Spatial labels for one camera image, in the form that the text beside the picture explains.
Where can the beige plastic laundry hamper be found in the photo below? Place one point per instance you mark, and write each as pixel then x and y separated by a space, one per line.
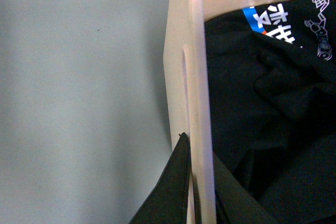
pixel 186 78

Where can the black printed t-shirt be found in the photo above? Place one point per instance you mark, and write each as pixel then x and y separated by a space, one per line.
pixel 271 81

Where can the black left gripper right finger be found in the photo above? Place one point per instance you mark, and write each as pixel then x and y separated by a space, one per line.
pixel 233 203

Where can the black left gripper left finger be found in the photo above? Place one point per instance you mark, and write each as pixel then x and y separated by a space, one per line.
pixel 168 201

